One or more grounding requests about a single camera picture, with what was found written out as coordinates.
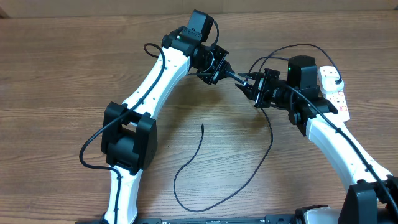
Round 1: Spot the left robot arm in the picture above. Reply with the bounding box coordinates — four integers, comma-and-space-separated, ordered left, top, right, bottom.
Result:
101, 10, 228, 223

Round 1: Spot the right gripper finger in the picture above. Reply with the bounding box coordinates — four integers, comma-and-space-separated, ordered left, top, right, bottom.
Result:
238, 72, 264, 82
235, 83, 259, 101

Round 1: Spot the white power strip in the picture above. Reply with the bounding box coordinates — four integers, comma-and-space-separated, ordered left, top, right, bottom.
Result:
316, 65, 351, 124

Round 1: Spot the smartphone with blue screen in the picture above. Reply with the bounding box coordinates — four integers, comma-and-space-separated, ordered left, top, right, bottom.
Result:
226, 71, 247, 86

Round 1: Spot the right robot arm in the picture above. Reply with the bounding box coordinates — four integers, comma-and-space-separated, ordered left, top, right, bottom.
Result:
237, 55, 397, 223

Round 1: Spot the black USB charging cable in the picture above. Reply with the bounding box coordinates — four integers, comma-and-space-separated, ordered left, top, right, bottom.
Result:
173, 44, 344, 213

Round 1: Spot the white charger plug adapter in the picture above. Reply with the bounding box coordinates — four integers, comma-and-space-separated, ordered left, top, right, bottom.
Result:
320, 77, 345, 94

